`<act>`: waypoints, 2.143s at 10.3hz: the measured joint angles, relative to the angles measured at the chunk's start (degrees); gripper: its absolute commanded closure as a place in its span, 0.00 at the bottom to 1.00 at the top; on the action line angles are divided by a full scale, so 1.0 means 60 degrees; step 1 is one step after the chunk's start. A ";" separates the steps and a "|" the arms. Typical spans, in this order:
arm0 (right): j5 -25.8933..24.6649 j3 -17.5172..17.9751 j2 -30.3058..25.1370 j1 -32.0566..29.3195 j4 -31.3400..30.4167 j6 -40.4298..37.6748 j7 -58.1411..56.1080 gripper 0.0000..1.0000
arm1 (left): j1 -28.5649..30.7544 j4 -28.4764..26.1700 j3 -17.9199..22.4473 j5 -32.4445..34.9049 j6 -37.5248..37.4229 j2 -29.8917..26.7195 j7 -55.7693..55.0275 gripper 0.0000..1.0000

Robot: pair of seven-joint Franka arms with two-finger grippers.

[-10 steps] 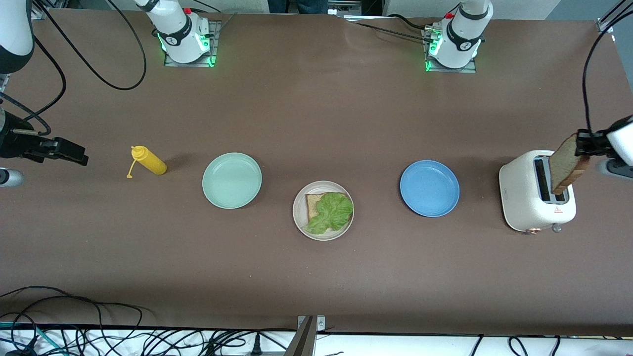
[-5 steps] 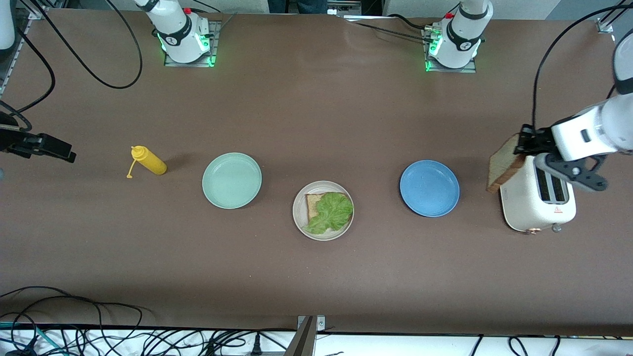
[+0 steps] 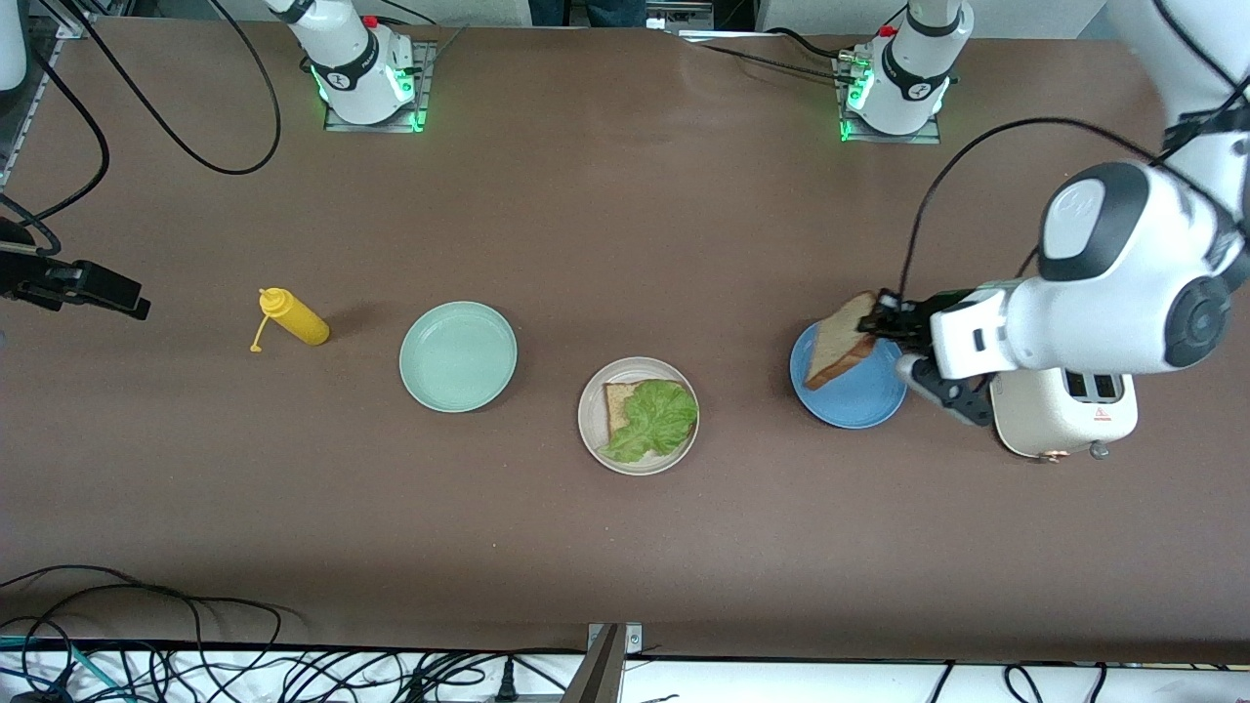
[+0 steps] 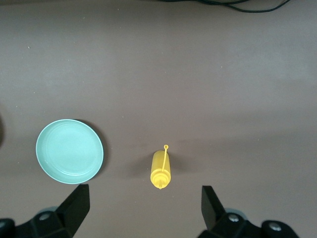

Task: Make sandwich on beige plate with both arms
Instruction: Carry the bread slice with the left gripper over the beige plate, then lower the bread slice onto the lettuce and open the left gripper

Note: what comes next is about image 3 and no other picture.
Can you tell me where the dark crust bread slice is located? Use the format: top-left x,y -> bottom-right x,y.
803,291 -> 880,392

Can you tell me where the yellow mustard squeeze bottle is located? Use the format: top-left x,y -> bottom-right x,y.
250,287 -> 331,353

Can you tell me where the green lettuce leaf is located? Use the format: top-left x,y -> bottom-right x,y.
598,379 -> 699,465

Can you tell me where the pale crust bread slice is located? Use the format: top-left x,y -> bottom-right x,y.
604,381 -> 696,442

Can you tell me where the blue plate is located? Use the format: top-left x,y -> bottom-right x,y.
789,315 -> 909,430

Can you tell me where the beige plate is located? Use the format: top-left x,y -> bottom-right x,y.
577,356 -> 700,476

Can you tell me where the pale green plate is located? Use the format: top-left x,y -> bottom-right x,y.
398,301 -> 519,414

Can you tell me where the cream white toaster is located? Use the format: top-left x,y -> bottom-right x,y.
989,369 -> 1141,462

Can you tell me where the grey metal equipment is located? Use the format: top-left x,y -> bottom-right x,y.
646,0 -> 772,42

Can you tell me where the person in blue jeans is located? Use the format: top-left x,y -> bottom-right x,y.
528,0 -> 650,27

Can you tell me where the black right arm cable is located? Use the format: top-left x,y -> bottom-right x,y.
59,0 -> 283,177
27,44 -> 110,224

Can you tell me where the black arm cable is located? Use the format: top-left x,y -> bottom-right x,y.
59,0 -> 283,177
1152,0 -> 1250,162
27,44 -> 110,224
896,117 -> 1250,304

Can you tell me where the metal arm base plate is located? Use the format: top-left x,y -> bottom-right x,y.
322,39 -> 438,134
833,54 -> 944,146

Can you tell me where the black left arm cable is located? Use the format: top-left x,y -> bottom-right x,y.
1152,0 -> 1250,162
896,117 -> 1250,304

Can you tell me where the black braided table cable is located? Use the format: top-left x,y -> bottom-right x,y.
684,37 -> 851,84

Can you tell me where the long black cable loop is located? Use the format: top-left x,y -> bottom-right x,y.
0,564 -> 304,703

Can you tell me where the black curved base cable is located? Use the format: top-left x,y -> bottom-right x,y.
762,26 -> 853,62

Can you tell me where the teal cable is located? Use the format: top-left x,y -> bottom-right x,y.
0,635 -> 133,703

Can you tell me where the metal table bracket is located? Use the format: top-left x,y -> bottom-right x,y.
562,622 -> 646,703

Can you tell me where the black cable tangle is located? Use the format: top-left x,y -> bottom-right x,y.
127,644 -> 587,703

